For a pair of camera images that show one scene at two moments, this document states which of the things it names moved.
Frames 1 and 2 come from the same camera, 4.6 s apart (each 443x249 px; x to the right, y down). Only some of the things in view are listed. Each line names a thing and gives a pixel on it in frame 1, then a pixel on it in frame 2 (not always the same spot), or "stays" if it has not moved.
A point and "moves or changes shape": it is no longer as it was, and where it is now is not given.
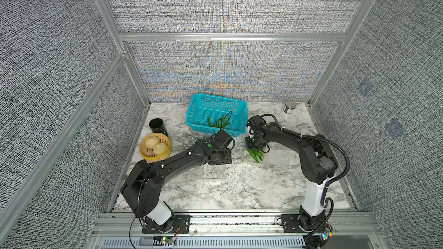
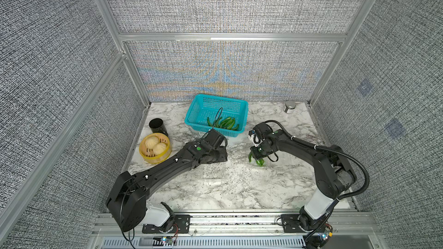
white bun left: x=151 y=142 stays
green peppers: x=220 y=123 moves or changes shape
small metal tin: x=289 y=106 stays
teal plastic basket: x=202 y=106 stays
